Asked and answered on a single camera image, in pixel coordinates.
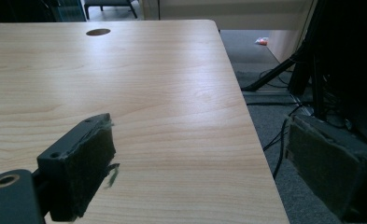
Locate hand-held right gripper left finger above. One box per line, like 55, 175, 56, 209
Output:
36, 112, 121, 223

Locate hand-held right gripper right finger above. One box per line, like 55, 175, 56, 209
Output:
284, 114, 367, 224

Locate black metal stand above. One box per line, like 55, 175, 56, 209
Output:
241, 0, 367, 150

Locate orange and white floor object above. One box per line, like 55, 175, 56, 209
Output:
254, 36, 270, 47

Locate dark bench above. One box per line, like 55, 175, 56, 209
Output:
83, 0, 138, 21

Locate black floor cable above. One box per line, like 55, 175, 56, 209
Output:
262, 104, 303, 180

